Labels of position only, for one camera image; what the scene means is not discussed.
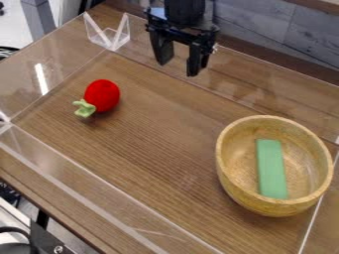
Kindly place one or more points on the red plush fruit green stem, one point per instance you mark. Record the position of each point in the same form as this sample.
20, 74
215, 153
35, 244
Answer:
101, 95

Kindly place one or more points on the clear acrylic enclosure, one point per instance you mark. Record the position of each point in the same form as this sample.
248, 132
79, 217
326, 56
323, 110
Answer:
127, 177

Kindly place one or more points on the green rectangular block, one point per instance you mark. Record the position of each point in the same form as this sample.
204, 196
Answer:
270, 168

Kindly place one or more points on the black table leg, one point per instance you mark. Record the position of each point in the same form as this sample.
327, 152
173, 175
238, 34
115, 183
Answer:
43, 219

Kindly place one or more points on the wooden bowl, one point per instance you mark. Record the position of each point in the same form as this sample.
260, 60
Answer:
308, 166

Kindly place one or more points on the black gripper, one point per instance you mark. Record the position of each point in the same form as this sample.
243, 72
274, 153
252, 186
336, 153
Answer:
180, 22

